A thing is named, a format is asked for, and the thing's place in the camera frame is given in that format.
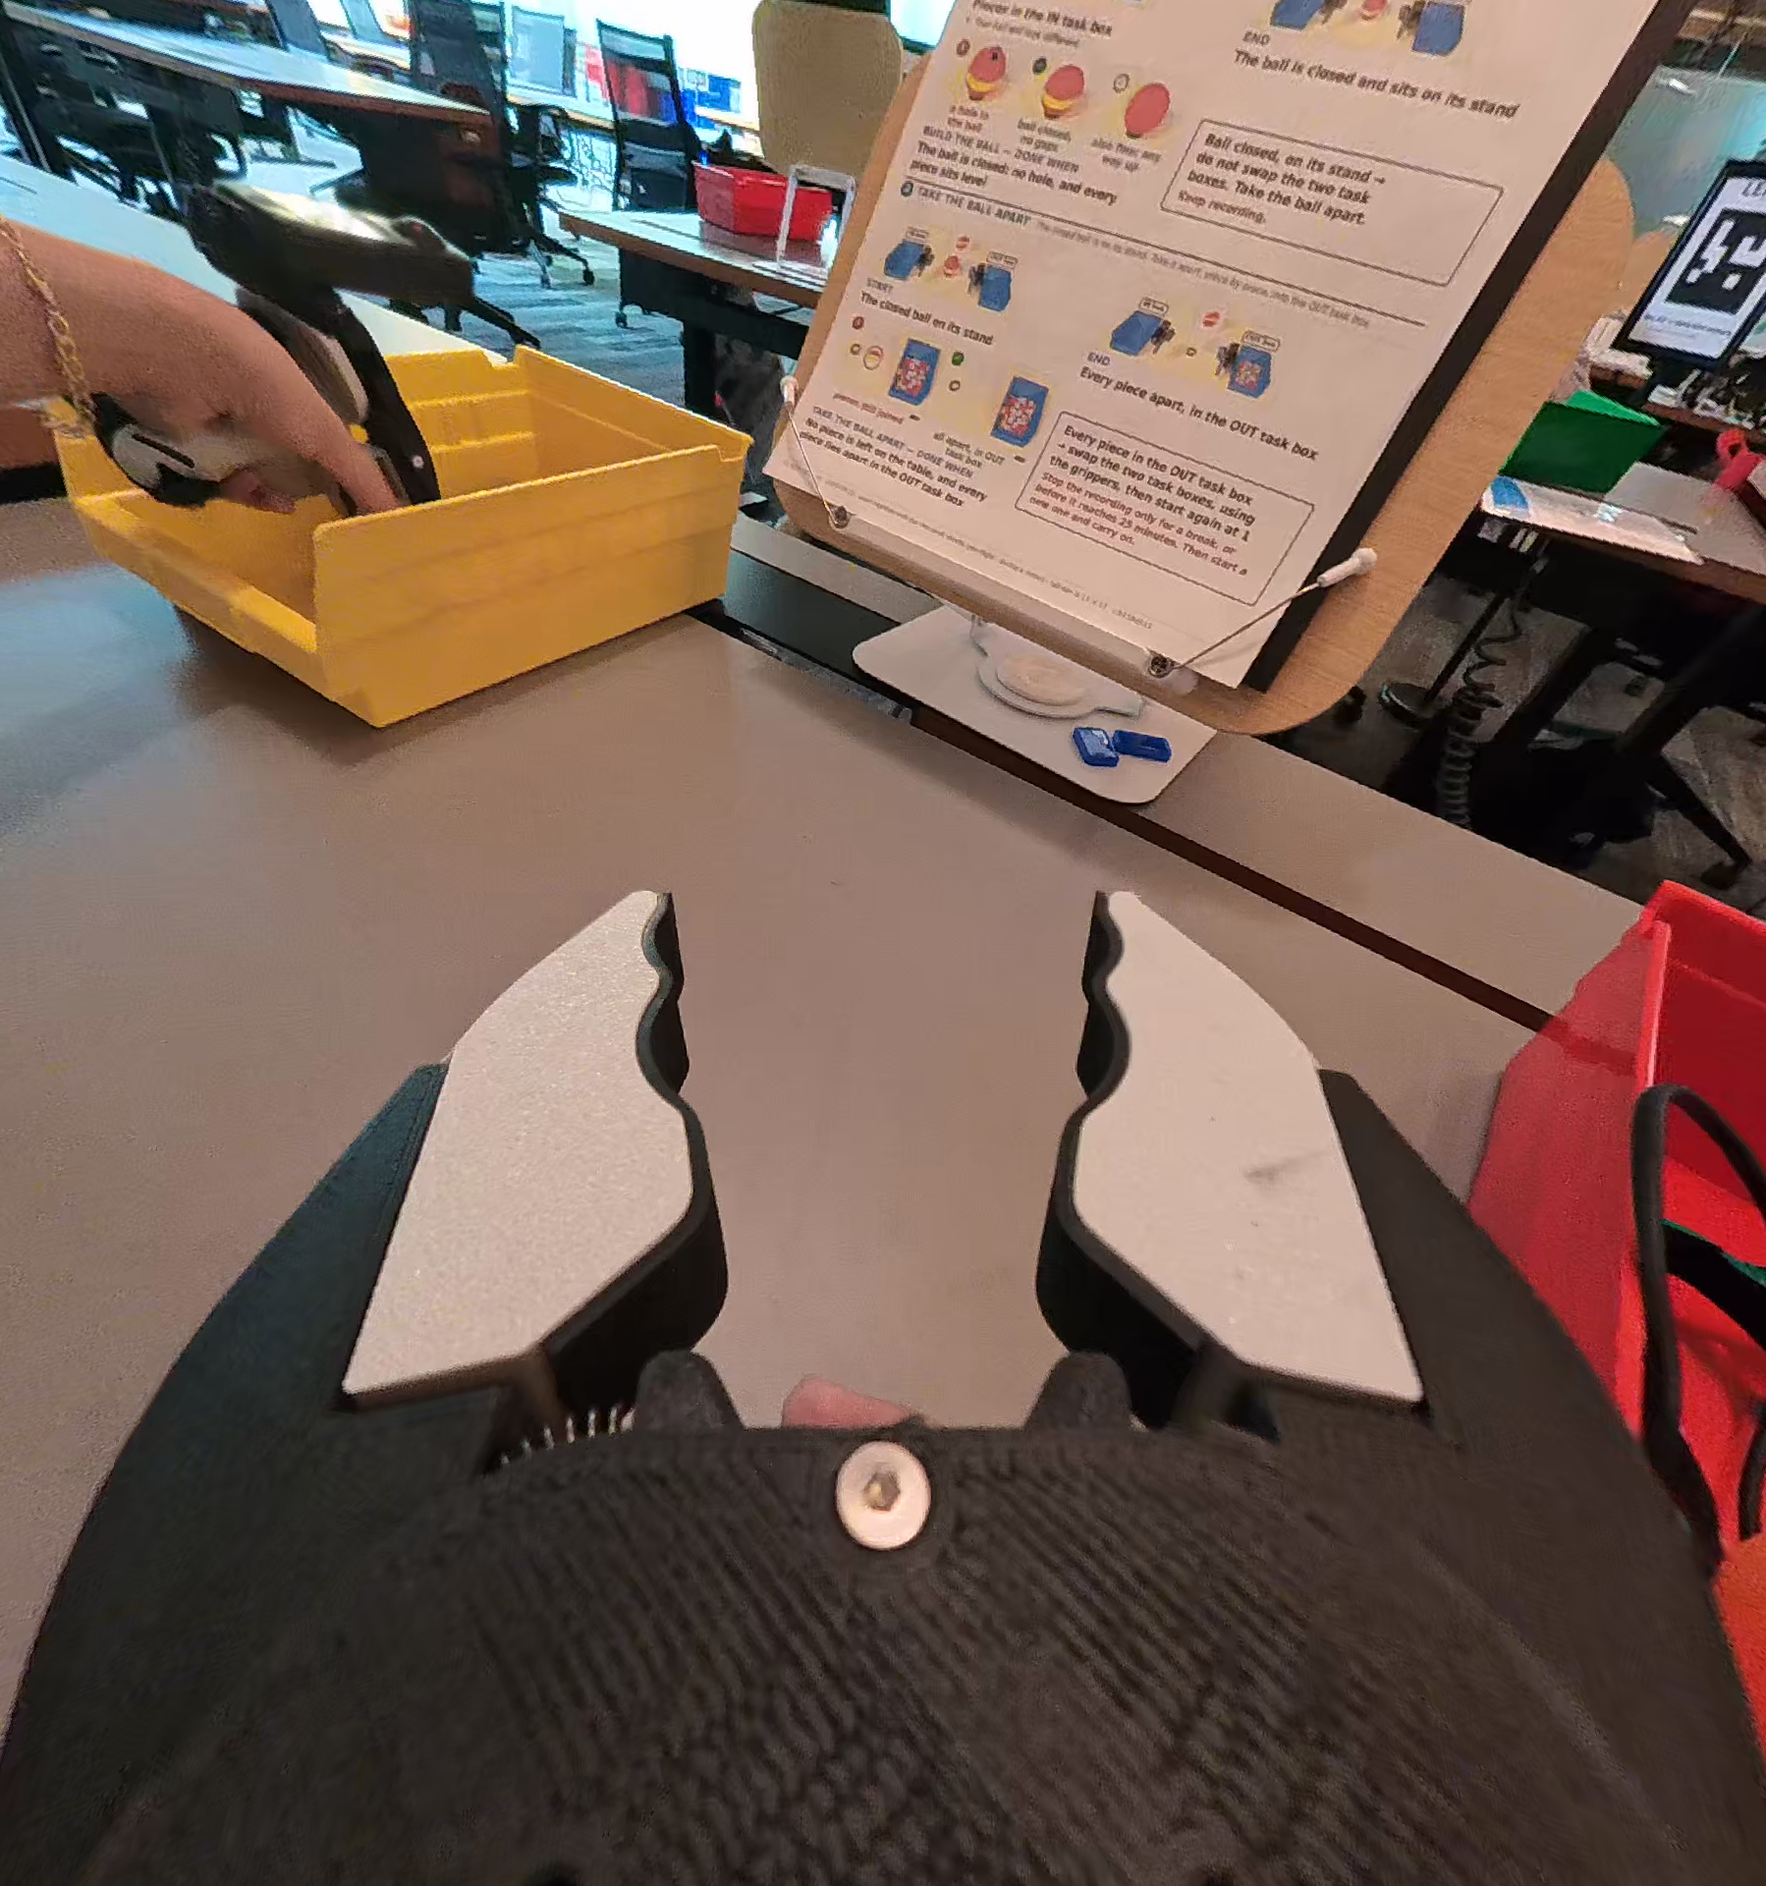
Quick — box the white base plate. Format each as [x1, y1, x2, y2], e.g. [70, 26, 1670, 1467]
[855, 605, 1215, 807]

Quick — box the wood-edged work table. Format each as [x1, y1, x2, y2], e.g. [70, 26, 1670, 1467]
[1473, 443, 1766, 616]

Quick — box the white round disc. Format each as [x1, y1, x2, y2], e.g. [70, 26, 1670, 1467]
[980, 634, 1107, 718]

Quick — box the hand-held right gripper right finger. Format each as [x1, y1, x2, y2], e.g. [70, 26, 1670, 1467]
[1041, 891, 1432, 1436]

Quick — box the red plastic bin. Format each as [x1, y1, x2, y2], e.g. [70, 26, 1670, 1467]
[694, 162, 835, 246]
[1469, 880, 1766, 1534]

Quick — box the black office chair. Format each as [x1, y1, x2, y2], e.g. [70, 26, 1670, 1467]
[397, 0, 595, 290]

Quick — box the thin black cable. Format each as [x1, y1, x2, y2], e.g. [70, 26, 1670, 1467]
[1631, 1086, 1766, 1563]

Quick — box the yellow plastic bin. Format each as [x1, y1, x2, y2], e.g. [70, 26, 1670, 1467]
[53, 340, 752, 729]

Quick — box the person's left hand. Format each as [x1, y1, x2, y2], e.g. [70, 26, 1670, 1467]
[73, 251, 415, 519]

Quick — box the green plastic bin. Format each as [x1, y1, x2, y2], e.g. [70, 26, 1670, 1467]
[1505, 393, 1668, 497]

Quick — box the gold chain bracelet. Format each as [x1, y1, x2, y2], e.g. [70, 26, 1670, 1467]
[0, 191, 103, 443]

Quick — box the printed instruction sheet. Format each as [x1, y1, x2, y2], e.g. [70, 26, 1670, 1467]
[765, 0, 1668, 686]

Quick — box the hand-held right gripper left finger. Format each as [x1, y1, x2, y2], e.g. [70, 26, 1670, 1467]
[342, 891, 730, 1415]

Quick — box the black white marker sign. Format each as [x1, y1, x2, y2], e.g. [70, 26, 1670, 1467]
[1621, 162, 1766, 370]

